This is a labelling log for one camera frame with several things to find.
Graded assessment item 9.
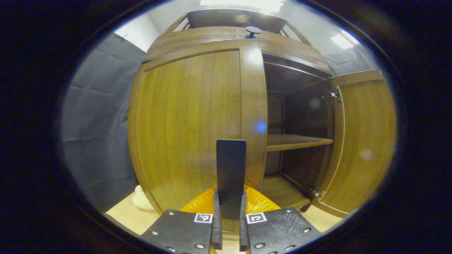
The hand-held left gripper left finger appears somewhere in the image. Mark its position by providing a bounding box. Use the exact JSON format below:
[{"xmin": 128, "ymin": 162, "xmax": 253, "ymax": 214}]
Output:
[{"xmin": 139, "ymin": 186, "xmax": 223, "ymax": 254}]

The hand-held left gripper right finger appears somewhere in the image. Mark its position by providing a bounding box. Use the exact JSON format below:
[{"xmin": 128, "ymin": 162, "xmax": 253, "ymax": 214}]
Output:
[{"xmin": 239, "ymin": 185, "xmax": 322, "ymax": 254}]

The black door handle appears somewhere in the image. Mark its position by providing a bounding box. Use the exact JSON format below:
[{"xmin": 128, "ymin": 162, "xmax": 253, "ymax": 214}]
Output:
[{"xmin": 216, "ymin": 139, "xmax": 246, "ymax": 221}]

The wooden shoe cabinet door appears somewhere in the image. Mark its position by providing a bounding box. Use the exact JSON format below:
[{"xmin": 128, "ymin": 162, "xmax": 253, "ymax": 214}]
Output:
[
  {"xmin": 128, "ymin": 39, "xmax": 268, "ymax": 216},
  {"xmin": 313, "ymin": 69, "xmax": 397, "ymax": 218}
]

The wooden double-door shoe cabinet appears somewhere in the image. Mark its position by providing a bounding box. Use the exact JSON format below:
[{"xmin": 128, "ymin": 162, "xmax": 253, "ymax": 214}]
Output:
[{"xmin": 141, "ymin": 9, "xmax": 334, "ymax": 212}]

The white crumpled object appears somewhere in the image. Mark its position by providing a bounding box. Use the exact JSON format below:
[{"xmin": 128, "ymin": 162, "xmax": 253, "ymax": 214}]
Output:
[{"xmin": 132, "ymin": 185, "xmax": 156, "ymax": 211}]

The black backdrop cloth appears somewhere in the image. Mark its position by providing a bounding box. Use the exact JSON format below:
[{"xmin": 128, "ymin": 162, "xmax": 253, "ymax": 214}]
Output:
[{"xmin": 62, "ymin": 34, "xmax": 380, "ymax": 212}]

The small ceiling light panel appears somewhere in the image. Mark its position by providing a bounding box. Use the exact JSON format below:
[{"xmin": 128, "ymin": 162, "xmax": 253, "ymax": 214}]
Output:
[{"xmin": 331, "ymin": 30, "xmax": 360, "ymax": 49}]

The large ceiling light panel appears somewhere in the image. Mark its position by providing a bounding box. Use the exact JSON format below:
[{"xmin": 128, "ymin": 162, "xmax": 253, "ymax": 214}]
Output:
[{"xmin": 201, "ymin": 0, "xmax": 285, "ymax": 13}]

